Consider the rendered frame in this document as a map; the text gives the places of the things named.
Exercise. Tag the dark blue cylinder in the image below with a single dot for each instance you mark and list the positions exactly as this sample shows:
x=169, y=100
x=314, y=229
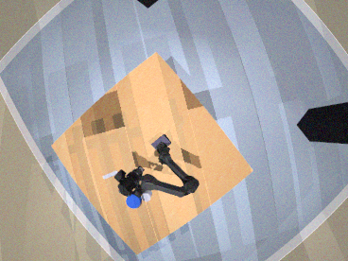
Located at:
x=133, y=202

